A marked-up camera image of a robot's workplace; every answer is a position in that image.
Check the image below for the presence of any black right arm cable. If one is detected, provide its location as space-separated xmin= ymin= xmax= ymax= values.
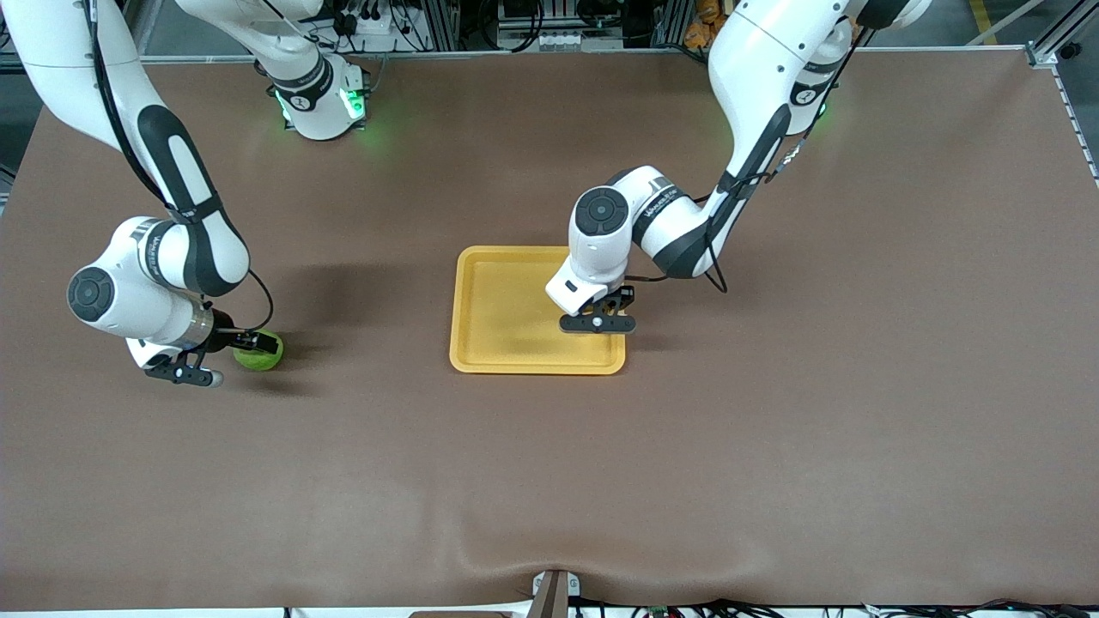
xmin=84 ymin=0 xmax=276 ymax=334

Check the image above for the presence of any yellow plastic tray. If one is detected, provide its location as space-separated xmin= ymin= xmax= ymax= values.
xmin=449 ymin=245 xmax=627 ymax=376

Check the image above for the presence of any white power strip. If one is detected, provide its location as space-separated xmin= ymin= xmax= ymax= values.
xmin=339 ymin=7 xmax=406 ymax=37

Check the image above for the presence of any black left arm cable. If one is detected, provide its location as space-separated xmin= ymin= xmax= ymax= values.
xmin=622 ymin=24 xmax=861 ymax=295

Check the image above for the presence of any green apple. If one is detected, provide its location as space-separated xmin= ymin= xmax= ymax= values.
xmin=233 ymin=330 xmax=286 ymax=373

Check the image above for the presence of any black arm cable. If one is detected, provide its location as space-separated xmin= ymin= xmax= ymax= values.
xmin=84 ymin=0 xmax=276 ymax=334
xmin=622 ymin=24 xmax=861 ymax=295

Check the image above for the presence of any pile of orange toy food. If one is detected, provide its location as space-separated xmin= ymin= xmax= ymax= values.
xmin=684 ymin=0 xmax=727 ymax=49

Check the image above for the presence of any metal table clamp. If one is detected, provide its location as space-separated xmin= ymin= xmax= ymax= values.
xmin=527 ymin=570 xmax=581 ymax=618

